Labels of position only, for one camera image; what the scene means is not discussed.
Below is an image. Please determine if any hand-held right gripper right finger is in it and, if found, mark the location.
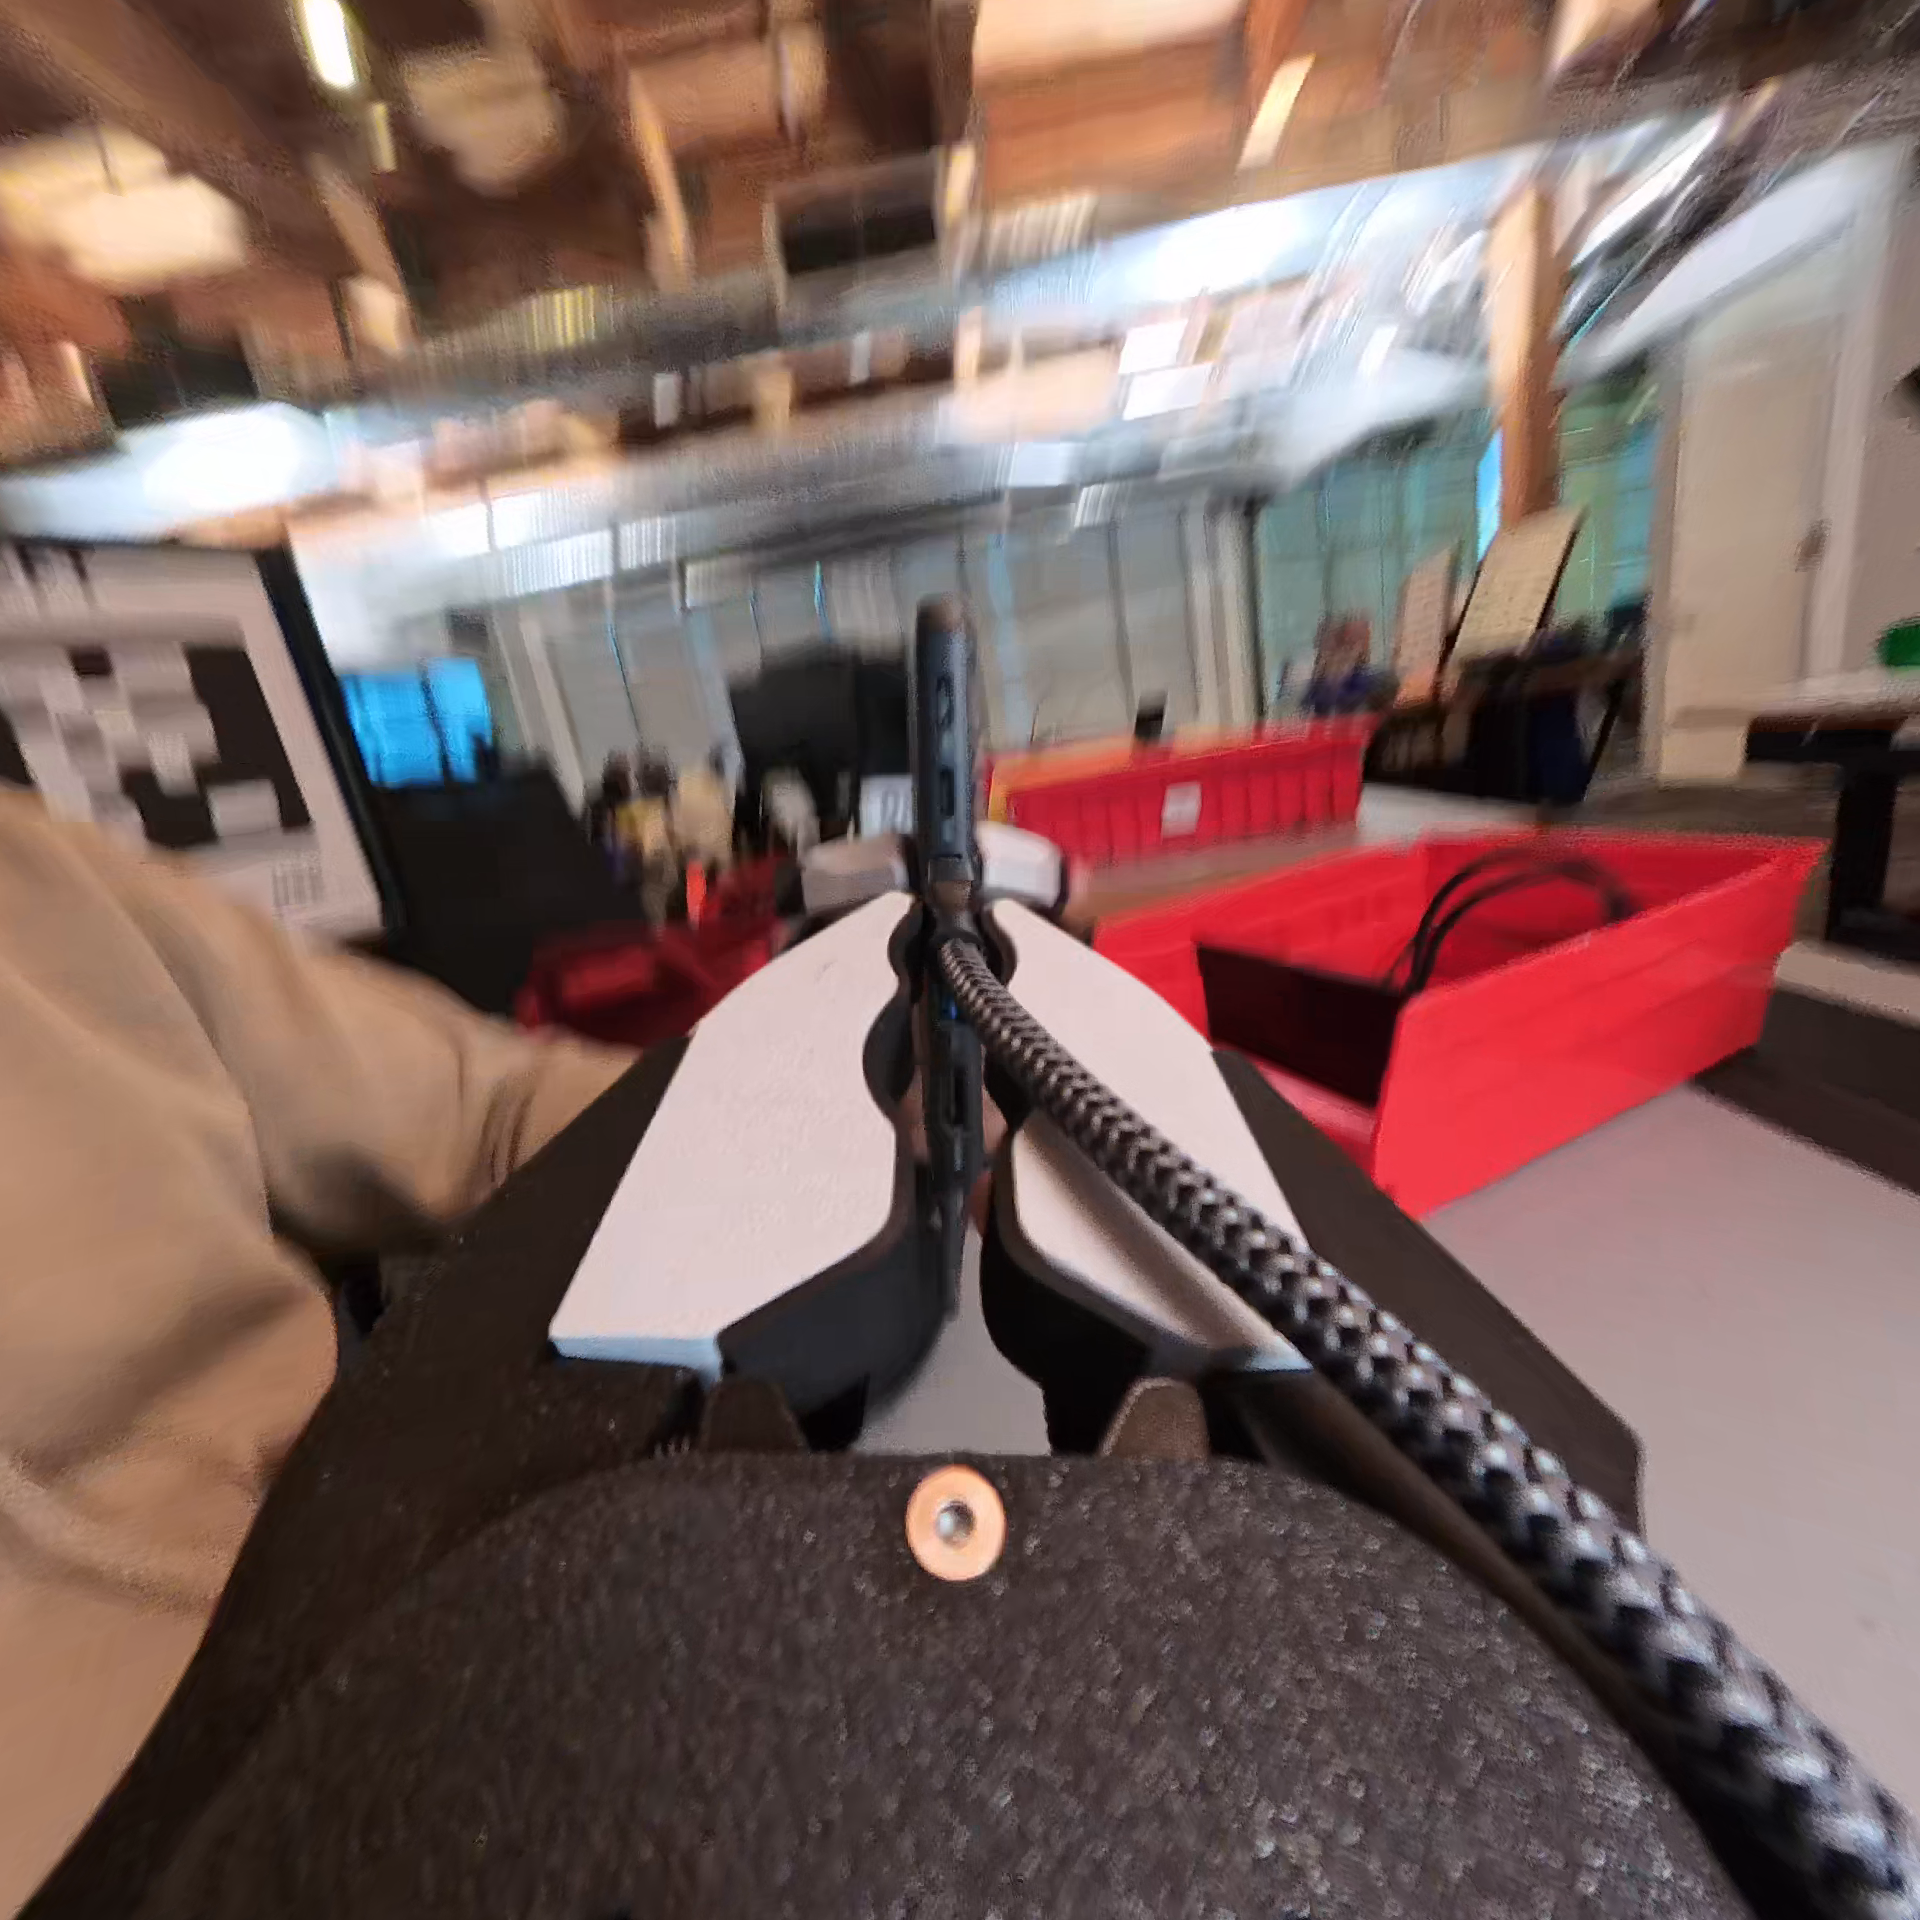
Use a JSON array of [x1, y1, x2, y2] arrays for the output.
[[979, 900, 1316, 1431]]

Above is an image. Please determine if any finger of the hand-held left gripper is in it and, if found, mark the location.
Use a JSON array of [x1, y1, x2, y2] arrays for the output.
[[979, 824, 1074, 910], [801, 839, 915, 921]]

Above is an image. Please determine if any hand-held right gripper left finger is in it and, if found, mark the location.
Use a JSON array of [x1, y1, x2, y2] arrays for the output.
[[549, 892, 941, 1414]]

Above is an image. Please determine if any black rounded USB hub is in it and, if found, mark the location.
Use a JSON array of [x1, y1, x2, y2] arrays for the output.
[[907, 597, 993, 1313]]

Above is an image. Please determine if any red plastic bin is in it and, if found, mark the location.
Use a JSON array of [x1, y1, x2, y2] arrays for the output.
[[1096, 831, 1826, 1221]]

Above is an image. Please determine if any person's left forearm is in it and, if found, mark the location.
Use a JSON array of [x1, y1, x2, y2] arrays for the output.
[[0, 786, 654, 1262]]

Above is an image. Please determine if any black monitor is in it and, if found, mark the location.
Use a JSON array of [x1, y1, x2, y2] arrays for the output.
[[726, 652, 912, 846]]

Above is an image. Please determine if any red crate on far table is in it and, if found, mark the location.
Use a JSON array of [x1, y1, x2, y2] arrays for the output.
[[988, 719, 1377, 869]]

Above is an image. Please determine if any red tote bag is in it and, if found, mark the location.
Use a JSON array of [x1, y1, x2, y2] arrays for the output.
[[515, 862, 784, 1047]]

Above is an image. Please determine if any black bin divider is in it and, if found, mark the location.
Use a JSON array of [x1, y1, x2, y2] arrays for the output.
[[1195, 944, 1408, 1105]]

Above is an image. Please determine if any black office chair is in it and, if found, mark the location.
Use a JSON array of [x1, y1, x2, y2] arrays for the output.
[[369, 773, 633, 1009]]

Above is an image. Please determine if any paper sheet board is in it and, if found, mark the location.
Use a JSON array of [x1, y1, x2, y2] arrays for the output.
[[1451, 506, 1587, 662], [1393, 545, 1460, 680]]

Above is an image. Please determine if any framed marker sign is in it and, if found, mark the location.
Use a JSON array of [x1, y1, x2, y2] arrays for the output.
[[0, 538, 387, 941]]

